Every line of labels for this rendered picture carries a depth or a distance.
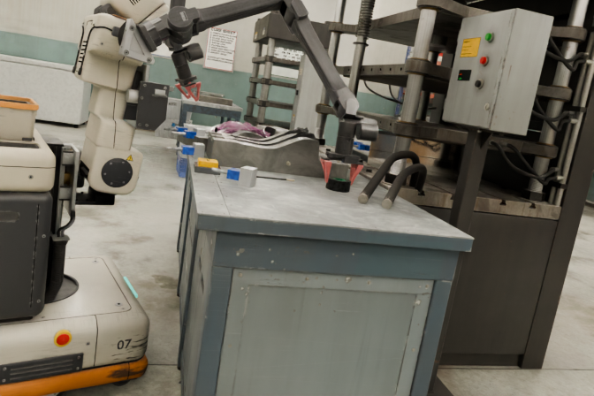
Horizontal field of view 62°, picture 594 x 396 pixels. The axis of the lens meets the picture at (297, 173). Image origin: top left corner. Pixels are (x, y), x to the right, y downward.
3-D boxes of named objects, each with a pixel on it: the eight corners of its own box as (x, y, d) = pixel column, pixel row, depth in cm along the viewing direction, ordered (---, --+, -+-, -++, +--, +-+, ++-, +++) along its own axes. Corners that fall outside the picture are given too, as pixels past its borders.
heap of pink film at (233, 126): (222, 137, 203) (224, 118, 202) (207, 131, 218) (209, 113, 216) (277, 142, 217) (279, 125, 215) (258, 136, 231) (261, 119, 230)
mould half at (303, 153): (210, 164, 168) (215, 125, 166) (206, 153, 193) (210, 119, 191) (346, 180, 181) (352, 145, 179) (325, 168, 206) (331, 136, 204)
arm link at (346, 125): (338, 117, 160) (342, 118, 155) (357, 119, 162) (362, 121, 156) (334, 138, 161) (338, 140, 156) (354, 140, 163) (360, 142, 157)
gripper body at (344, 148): (360, 163, 158) (363, 140, 157) (330, 159, 156) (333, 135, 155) (353, 159, 164) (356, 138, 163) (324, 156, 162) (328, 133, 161)
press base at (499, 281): (350, 367, 206) (382, 201, 195) (285, 256, 330) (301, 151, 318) (521, 369, 229) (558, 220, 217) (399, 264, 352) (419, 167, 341)
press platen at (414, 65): (407, 106, 188) (417, 56, 185) (316, 93, 311) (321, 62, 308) (582, 135, 210) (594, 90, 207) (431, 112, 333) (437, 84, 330)
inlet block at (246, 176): (208, 178, 144) (209, 161, 143) (214, 177, 149) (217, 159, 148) (249, 187, 141) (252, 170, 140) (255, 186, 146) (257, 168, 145)
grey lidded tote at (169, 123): (152, 136, 808) (154, 116, 803) (154, 133, 849) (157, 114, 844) (189, 141, 820) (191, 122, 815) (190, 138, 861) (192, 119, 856)
